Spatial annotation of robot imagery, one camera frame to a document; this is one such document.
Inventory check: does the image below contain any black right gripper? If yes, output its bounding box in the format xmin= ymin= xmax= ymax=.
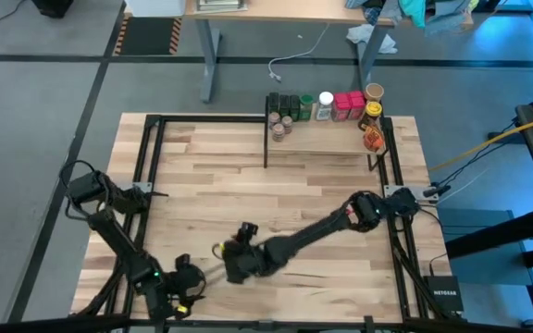
xmin=200 ymin=221 xmax=270 ymax=285

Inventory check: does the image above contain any green-lid herb jar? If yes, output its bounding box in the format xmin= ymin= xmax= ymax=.
xmin=297 ymin=93 xmax=316 ymax=122

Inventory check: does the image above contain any white-lid bagel seasoning jar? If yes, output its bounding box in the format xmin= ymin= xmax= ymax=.
xmin=315 ymin=91 xmax=335 ymax=122

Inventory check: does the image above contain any red-lid smoked paprika tin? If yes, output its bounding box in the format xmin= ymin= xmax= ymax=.
xmin=331 ymin=92 xmax=352 ymax=123
xmin=348 ymin=90 xmax=367 ymax=121

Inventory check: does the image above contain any orange taco seasoning packet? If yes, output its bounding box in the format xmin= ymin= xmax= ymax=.
xmin=362 ymin=123 xmax=387 ymax=154

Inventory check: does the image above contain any yellow-lid brown spice jar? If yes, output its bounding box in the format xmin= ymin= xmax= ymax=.
xmin=357 ymin=101 xmax=384 ymax=132

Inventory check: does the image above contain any black hazard-striped floor mat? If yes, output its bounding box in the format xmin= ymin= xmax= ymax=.
xmin=113 ymin=16 xmax=183 ymax=57

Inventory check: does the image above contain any wooden desk with grey legs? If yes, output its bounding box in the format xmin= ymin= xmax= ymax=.
xmin=183 ymin=0 xmax=474 ymax=104

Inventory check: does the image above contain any white box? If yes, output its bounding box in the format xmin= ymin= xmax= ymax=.
xmin=124 ymin=0 xmax=187 ymax=19

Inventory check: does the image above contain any white cloth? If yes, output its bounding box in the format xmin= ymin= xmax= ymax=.
xmin=345 ymin=23 xmax=398 ymax=56

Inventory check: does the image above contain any black floor object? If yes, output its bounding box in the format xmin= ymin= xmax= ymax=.
xmin=31 ymin=0 xmax=76 ymax=19

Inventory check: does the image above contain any pile of clothes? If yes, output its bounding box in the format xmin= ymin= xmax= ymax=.
xmin=343 ymin=0 xmax=480 ymax=36

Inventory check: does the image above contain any black aluminium table frame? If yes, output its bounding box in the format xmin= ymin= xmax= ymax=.
xmin=0 ymin=113 xmax=533 ymax=333

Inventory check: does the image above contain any wooden shelf with black frame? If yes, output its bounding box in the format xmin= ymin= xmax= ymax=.
xmin=263 ymin=94 xmax=390 ymax=171

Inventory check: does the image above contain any white cable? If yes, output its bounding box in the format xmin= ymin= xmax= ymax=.
xmin=267 ymin=22 xmax=331 ymax=84

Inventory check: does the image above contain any black Netgear network switch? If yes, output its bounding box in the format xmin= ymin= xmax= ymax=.
xmin=422 ymin=275 xmax=465 ymax=314

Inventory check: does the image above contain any yellow cable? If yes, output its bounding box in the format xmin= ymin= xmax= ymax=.
xmin=427 ymin=109 xmax=533 ymax=173

